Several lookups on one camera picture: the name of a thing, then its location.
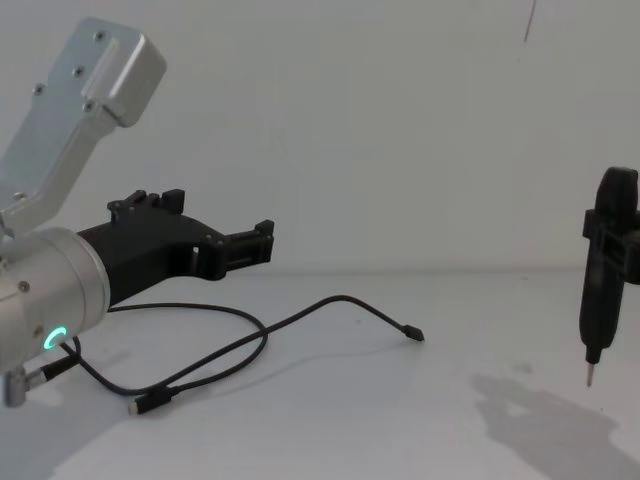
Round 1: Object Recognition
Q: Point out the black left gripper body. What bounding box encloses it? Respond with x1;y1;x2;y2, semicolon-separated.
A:
76;208;225;311

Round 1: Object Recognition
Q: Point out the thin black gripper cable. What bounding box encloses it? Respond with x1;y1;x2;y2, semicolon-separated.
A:
39;300;268;397

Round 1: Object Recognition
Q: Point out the black cable with plugs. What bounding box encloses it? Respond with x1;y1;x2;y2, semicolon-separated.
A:
127;294;427;416

